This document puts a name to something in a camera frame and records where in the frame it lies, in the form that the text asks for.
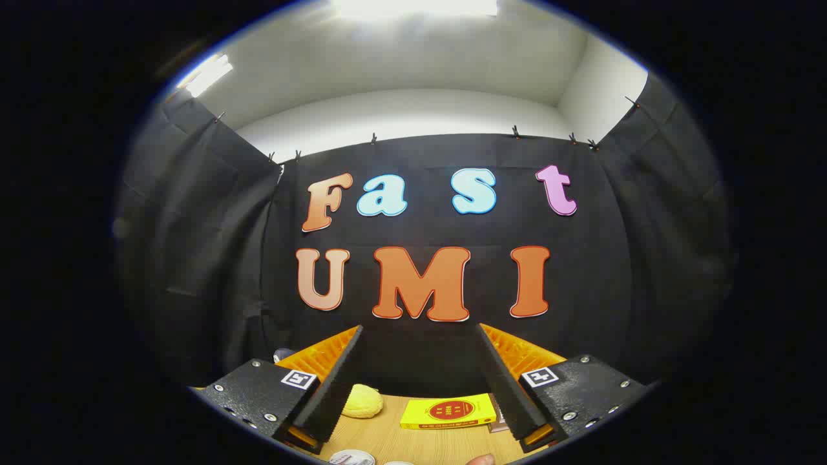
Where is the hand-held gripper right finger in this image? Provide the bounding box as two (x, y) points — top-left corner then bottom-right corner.
(477, 323), (649, 453)

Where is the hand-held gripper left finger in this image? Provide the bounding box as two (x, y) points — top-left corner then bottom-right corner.
(194, 326), (364, 455)

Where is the brown edged book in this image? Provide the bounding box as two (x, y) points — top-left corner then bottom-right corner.
(488, 395), (511, 433)

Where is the yellow round plush bun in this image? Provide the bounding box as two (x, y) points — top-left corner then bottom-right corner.
(341, 384), (384, 419)

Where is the yellow book with red circle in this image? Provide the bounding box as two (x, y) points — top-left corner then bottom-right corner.
(399, 393), (498, 430)

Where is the ceiling light panel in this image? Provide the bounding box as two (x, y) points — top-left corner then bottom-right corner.
(176, 54), (235, 98)
(330, 0), (499, 19)

